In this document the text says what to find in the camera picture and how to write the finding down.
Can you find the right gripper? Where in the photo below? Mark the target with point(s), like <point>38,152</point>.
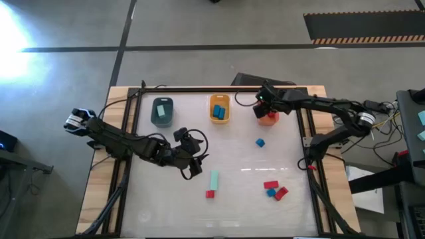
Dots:
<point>275,99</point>

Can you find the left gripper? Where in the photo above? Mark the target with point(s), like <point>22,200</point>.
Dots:
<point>172,156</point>

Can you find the long mint rectangular block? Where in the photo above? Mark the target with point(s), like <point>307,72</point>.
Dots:
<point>214,180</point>

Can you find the short mint rectangular block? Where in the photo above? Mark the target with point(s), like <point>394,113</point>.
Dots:
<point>161,111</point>

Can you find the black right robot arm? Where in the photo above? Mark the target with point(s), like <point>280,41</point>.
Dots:
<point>325,104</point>

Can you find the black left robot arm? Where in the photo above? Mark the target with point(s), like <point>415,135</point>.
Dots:
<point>113,139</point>

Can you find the orange plastic bin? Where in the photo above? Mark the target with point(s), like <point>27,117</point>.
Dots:
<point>267,122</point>

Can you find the blue cube block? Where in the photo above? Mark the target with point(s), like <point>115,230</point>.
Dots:
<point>260,143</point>

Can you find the black computer monitor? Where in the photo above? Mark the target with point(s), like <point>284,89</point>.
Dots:
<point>249,79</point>

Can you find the yellow plastic bin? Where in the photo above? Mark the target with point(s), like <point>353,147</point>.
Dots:
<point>225,99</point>

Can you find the dark teal plastic bin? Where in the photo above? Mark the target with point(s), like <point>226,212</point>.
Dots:
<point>156,121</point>

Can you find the small blue block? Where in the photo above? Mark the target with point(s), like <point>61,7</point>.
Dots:
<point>271,192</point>

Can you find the black power strip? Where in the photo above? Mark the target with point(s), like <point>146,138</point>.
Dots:
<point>375,105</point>

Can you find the black hazard-striped floor mat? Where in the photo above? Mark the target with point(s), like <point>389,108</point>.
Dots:
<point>365,26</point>

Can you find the black desk crossbar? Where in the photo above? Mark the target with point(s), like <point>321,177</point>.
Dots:
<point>378,179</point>

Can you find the white paper sheet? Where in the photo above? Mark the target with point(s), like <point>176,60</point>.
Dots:
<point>365,199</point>

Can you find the small red clip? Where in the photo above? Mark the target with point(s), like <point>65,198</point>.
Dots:
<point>402,153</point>

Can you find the dark gray side desk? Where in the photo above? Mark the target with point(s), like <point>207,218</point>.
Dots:
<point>410,132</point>
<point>13,159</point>

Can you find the mint spare block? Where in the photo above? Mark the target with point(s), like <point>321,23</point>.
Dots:
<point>422,118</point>
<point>421,135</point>

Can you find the black device blue light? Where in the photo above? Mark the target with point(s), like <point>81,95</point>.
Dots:
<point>7,141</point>

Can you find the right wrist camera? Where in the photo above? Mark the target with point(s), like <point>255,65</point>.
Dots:
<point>262,95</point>

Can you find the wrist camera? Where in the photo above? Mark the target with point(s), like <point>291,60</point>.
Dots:
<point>262,95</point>
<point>179,134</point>

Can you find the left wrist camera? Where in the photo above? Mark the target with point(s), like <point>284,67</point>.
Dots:
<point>179,134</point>

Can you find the black aluminium table frame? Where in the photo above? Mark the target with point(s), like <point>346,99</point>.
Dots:
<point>199,89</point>

